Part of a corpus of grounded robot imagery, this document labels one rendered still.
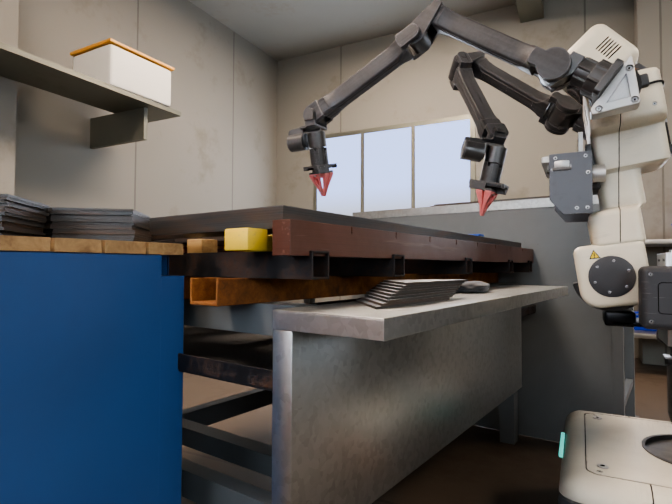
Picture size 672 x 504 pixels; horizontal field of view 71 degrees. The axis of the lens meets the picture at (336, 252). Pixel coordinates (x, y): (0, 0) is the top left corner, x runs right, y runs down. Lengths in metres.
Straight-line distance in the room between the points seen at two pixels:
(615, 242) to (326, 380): 0.86
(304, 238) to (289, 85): 5.16
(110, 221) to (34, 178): 2.81
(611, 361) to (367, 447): 1.47
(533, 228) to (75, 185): 3.04
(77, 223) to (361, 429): 0.63
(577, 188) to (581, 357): 1.05
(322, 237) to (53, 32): 3.41
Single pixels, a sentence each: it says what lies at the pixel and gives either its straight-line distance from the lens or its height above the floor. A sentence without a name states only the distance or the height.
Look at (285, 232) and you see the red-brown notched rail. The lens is 0.78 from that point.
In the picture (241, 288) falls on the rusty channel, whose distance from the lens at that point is 0.91.
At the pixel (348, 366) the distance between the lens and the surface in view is 0.86.
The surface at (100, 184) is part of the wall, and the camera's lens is 3.99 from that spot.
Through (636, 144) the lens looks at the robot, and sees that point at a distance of 1.44.
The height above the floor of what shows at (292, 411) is 0.53.
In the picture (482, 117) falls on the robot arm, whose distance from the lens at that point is 1.58.
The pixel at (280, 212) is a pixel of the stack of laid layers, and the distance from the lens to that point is 0.84.
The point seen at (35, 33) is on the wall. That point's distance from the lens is 3.99.
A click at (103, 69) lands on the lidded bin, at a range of 3.45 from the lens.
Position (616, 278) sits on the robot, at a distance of 1.37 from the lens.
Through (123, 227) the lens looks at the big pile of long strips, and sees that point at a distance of 0.93.
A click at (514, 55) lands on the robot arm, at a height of 1.28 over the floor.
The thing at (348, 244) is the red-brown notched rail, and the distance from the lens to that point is 0.91.
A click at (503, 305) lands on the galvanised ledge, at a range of 1.12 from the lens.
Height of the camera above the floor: 0.75
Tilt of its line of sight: 2 degrees up
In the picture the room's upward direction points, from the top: straight up
